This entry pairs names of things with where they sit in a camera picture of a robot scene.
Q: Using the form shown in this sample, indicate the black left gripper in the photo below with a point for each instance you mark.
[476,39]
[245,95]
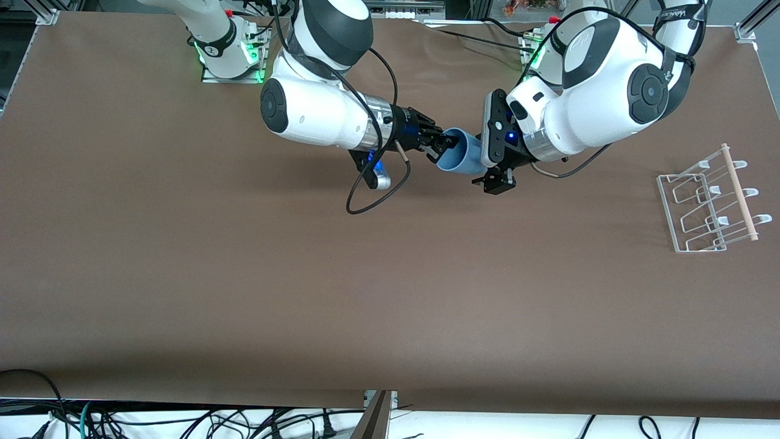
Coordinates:
[515,161]

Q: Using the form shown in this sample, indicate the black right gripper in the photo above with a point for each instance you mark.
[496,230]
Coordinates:
[409,129]

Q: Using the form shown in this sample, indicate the blue plastic cup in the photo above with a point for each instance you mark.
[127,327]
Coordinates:
[463,160]

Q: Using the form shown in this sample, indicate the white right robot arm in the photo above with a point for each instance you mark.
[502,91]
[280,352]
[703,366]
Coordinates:
[317,116]

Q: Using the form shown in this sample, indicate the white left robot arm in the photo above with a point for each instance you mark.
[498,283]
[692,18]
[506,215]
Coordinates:
[597,103]

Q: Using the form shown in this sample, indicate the white power strip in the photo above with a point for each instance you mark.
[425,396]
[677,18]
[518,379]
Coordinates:
[405,13]

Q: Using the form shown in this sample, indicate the orange background clutter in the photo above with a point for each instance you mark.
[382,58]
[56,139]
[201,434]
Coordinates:
[524,6]

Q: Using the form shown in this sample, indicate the aluminium profile beam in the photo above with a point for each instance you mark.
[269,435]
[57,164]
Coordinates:
[378,421]

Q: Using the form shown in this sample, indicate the black power plug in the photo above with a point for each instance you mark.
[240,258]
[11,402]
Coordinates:
[329,430]

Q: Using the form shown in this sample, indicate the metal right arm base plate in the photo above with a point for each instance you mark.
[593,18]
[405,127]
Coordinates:
[244,79]

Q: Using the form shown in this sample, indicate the aluminium frame corner bracket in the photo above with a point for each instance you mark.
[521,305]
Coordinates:
[744,30]
[47,16]

